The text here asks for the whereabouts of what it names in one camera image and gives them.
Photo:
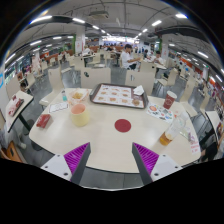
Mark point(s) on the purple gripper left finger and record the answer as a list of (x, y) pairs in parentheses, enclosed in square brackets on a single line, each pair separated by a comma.
[(71, 165)]

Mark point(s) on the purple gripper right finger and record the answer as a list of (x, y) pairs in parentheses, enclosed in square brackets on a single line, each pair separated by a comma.
[(151, 165)]

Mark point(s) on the clear bottle with amber liquid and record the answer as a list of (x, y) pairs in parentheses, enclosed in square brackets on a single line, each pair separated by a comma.
[(174, 129)]

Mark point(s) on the yellow cup with pink rim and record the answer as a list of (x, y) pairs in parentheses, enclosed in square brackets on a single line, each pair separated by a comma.
[(79, 115)]

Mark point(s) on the red round coaster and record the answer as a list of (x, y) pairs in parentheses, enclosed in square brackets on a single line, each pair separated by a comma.
[(122, 125)]

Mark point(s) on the red packet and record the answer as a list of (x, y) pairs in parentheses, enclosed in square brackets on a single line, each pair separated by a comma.
[(43, 120)]

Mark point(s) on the printed paper leaflet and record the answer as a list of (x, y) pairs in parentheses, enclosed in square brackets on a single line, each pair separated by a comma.
[(160, 112)]

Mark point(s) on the white menu card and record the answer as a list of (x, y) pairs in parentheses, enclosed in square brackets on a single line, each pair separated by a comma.
[(58, 107)]

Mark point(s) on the plastic bag with food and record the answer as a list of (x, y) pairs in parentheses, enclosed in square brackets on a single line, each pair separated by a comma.
[(78, 96)]

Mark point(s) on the small teal bottle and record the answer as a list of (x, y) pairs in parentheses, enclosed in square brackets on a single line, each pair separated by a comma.
[(64, 97)]

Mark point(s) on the red paper cup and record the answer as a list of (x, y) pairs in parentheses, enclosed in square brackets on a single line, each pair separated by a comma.
[(169, 99)]

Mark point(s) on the crumpled white napkin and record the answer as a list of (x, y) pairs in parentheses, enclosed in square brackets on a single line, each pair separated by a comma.
[(138, 90)]

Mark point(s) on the brown food tray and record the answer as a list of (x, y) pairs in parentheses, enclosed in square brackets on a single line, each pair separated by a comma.
[(118, 95)]

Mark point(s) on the small side table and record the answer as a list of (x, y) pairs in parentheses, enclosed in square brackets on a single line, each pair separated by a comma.
[(18, 103)]

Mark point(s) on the beige chair right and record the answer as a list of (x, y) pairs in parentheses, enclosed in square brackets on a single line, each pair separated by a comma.
[(144, 79)]

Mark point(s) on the beige chair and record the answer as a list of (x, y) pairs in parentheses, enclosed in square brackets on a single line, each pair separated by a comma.
[(55, 79), (144, 79), (92, 77)]

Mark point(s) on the beige chair far left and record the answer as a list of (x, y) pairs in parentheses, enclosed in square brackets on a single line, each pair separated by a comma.
[(55, 79)]

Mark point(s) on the man in white shirt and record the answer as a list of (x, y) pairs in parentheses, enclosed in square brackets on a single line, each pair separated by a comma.
[(128, 62)]

